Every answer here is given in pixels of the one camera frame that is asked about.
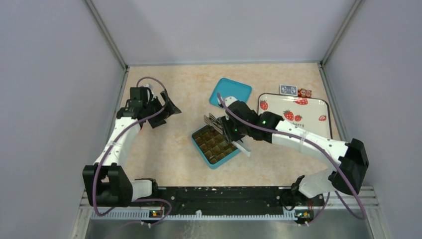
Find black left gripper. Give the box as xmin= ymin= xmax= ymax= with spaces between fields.
xmin=143 ymin=91 xmax=181 ymax=128

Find metal tongs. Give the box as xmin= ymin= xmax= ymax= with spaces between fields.
xmin=204 ymin=113 xmax=251 ymax=157

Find teal chocolate box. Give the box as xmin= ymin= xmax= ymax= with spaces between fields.
xmin=191 ymin=125 xmax=240 ymax=169

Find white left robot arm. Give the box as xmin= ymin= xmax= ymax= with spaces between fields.
xmin=82 ymin=84 xmax=163 ymax=207

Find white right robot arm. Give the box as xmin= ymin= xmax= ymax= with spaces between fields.
xmin=207 ymin=93 xmax=369 ymax=205

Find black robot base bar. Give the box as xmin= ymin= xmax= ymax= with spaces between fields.
xmin=128 ymin=185 xmax=325 ymax=219

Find teal box lid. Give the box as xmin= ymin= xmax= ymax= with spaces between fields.
xmin=209 ymin=78 xmax=252 ymax=107

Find blue playing card deck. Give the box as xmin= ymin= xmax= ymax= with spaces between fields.
xmin=280 ymin=85 xmax=298 ymax=97

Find red dice block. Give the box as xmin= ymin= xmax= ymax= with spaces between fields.
xmin=298 ymin=88 xmax=312 ymax=98

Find strawberry print tray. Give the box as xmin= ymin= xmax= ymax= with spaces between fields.
xmin=257 ymin=93 xmax=332 ymax=138

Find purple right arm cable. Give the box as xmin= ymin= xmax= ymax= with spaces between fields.
xmin=216 ymin=93 xmax=367 ymax=228

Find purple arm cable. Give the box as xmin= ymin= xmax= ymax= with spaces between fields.
xmin=216 ymin=93 xmax=367 ymax=228
xmin=92 ymin=76 xmax=173 ymax=228

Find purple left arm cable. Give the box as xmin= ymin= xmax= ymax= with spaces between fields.
xmin=92 ymin=76 xmax=173 ymax=228

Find metal frame rail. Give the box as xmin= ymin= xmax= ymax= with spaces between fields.
xmin=71 ymin=186 xmax=391 ymax=239

